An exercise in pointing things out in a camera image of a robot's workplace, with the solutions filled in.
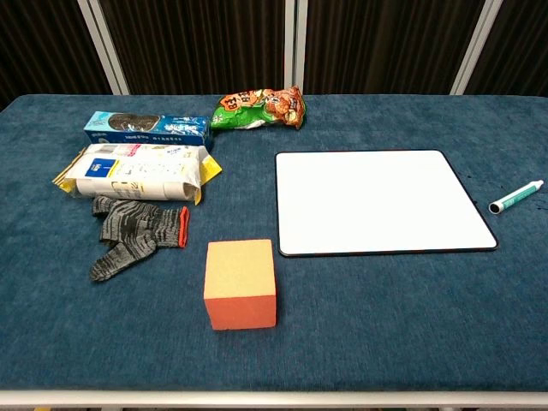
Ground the white rectangular drawing board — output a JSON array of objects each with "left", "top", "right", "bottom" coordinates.
[{"left": 274, "top": 149, "right": 499, "bottom": 259}]

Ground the orange sticky note pad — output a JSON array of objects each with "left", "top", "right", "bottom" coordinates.
[{"left": 203, "top": 238, "right": 278, "bottom": 331}]

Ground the green and orange snack bag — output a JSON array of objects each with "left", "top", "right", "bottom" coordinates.
[{"left": 211, "top": 85, "right": 307, "bottom": 132}]

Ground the blue cookie box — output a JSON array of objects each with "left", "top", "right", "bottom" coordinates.
[{"left": 83, "top": 110, "right": 214, "bottom": 152}]

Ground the white and yellow snack package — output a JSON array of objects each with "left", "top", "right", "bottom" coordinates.
[{"left": 51, "top": 143, "right": 223, "bottom": 207}]

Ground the grey sock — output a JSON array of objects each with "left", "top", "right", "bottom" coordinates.
[{"left": 88, "top": 194, "right": 191, "bottom": 283}]

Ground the blue table cloth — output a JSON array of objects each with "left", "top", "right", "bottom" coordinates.
[{"left": 0, "top": 93, "right": 548, "bottom": 393}]

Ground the white partition post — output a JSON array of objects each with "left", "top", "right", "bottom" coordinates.
[
  {"left": 450, "top": 0, "right": 507, "bottom": 96},
  {"left": 283, "top": 0, "right": 307, "bottom": 94},
  {"left": 77, "top": 0, "right": 130, "bottom": 96}
]

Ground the white table frame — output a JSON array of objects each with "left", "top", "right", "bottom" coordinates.
[{"left": 0, "top": 389, "right": 548, "bottom": 408}]

